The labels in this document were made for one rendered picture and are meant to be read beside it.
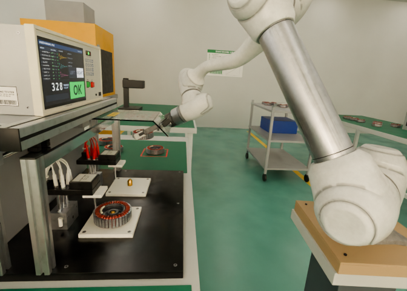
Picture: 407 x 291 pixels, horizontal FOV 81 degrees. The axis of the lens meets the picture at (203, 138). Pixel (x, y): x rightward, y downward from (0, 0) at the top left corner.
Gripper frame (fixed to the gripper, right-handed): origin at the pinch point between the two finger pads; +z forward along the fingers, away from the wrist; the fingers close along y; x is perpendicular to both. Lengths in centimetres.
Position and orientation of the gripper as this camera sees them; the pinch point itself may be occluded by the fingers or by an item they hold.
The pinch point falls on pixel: (143, 134)
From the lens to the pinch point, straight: 131.1
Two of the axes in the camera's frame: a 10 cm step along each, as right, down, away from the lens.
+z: -8.6, 3.9, 3.2
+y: 2.5, -2.2, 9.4
